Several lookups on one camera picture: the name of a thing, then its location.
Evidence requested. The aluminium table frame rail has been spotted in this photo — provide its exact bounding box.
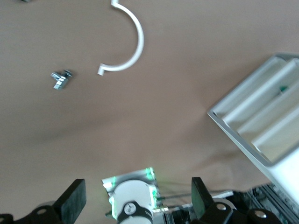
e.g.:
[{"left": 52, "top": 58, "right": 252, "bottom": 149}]
[{"left": 163, "top": 183, "right": 292, "bottom": 224}]

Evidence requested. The white drawer cabinet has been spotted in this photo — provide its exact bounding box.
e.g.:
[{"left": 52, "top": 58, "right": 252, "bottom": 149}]
[{"left": 207, "top": 53, "right": 299, "bottom": 210}]

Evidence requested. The white plastic drawer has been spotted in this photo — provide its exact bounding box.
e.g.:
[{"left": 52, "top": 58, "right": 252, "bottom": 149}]
[
  {"left": 216, "top": 57, "right": 285, "bottom": 117},
  {"left": 237, "top": 81, "right": 299, "bottom": 140},
  {"left": 251, "top": 109, "right": 299, "bottom": 161},
  {"left": 221, "top": 58, "right": 299, "bottom": 126}
]

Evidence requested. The white curved plastic strip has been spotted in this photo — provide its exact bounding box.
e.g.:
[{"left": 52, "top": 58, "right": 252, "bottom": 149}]
[{"left": 97, "top": 0, "right": 145, "bottom": 76}]

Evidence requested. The small silver metal fitting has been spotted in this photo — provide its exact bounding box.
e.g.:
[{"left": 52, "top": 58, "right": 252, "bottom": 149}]
[{"left": 50, "top": 69, "right": 75, "bottom": 91}]

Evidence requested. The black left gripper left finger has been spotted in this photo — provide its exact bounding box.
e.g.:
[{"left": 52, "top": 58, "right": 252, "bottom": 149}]
[{"left": 25, "top": 178, "right": 87, "bottom": 224}]

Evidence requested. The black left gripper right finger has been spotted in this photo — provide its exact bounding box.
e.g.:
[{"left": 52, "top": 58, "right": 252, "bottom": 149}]
[{"left": 191, "top": 176, "right": 236, "bottom": 224}]

